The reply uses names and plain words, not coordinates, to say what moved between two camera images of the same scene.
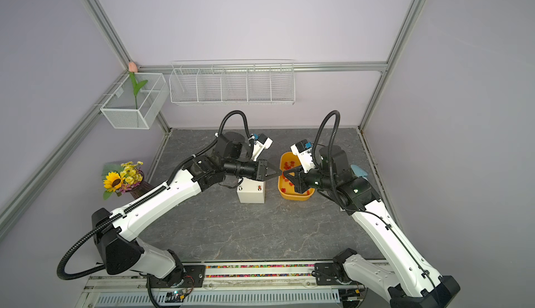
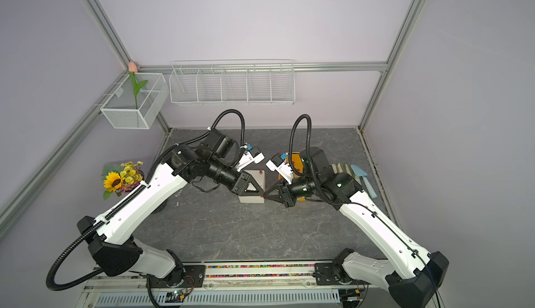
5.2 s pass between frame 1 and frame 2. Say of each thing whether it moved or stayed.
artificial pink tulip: stayed
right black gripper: moved
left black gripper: moved
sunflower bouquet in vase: stayed
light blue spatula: stayed
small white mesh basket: stayed
